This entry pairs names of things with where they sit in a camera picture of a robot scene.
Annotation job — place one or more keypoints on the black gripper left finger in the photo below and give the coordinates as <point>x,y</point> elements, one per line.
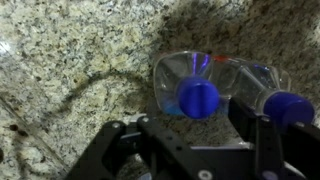
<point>156,146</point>

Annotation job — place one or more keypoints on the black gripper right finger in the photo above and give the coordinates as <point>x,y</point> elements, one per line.
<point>266,150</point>

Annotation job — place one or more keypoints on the Fiji water bottle blue cap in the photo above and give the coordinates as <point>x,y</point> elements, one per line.
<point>196,98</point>
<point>288,108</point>

